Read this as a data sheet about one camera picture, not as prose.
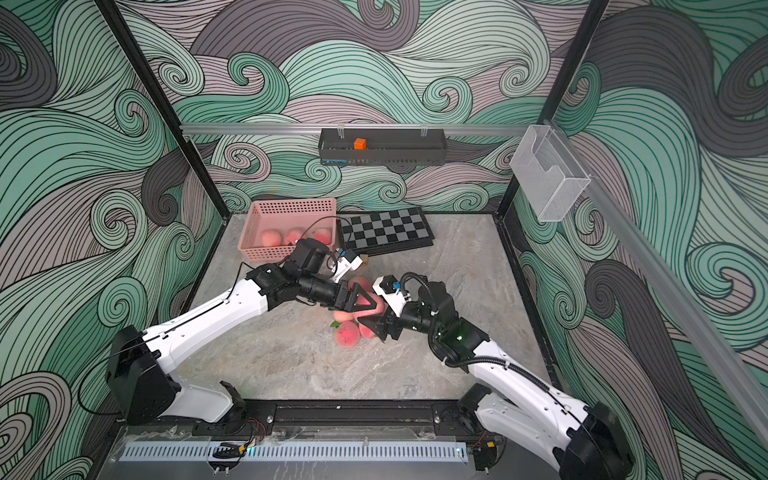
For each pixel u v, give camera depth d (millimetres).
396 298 617
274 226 1155
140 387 397
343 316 855
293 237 1069
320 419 744
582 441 392
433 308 534
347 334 811
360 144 880
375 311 673
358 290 635
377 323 622
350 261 690
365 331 830
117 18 715
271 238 1063
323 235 1057
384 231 1104
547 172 764
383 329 631
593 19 713
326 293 634
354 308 623
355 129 917
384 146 951
